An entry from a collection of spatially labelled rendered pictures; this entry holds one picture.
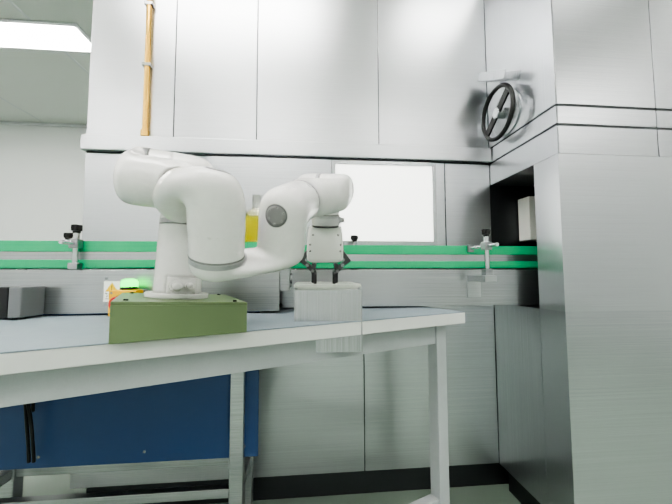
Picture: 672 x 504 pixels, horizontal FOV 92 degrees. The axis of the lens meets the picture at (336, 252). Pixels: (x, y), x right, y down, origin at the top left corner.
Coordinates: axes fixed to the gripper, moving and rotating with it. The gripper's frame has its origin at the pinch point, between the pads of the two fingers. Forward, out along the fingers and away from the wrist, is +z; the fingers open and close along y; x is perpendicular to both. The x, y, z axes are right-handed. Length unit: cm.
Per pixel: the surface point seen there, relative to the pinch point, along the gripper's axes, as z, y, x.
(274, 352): 11.9, 12.2, 19.5
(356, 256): -2.3, -11.8, -19.8
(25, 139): -75, 353, -359
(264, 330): 4.6, 13.8, 23.3
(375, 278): 4.4, -17.9, -15.9
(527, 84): -63, -73, -30
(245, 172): -31, 29, -43
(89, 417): 40, 66, 3
